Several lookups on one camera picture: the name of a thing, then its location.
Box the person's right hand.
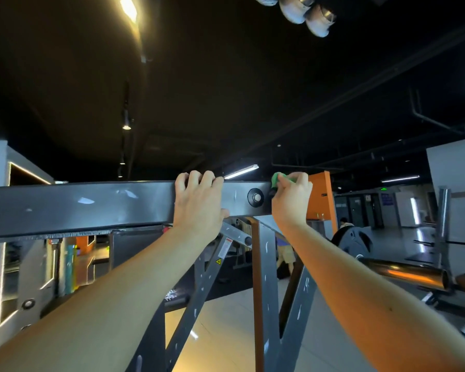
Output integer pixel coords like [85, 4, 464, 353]
[271, 172, 314, 229]

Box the person's left hand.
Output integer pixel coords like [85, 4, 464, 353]
[173, 170, 230, 246]

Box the green cleaning cloth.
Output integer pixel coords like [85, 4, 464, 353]
[270, 172, 296, 191]

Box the grey steel gym machine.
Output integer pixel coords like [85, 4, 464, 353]
[0, 171, 339, 372]

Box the person's right forearm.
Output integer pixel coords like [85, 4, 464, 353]
[276, 221, 465, 372]

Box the person's left forearm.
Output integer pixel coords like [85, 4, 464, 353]
[0, 225, 218, 372]

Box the fluorescent tube light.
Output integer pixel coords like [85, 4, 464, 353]
[223, 163, 260, 181]
[381, 175, 421, 184]

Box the barbell with black plate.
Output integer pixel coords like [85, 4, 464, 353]
[331, 225, 452, 293]

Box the round ceiling lamp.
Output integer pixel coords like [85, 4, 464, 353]
[118, 0, 141, 26]

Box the white ceiling duct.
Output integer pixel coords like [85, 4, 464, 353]
[252, 0, 338, 39]

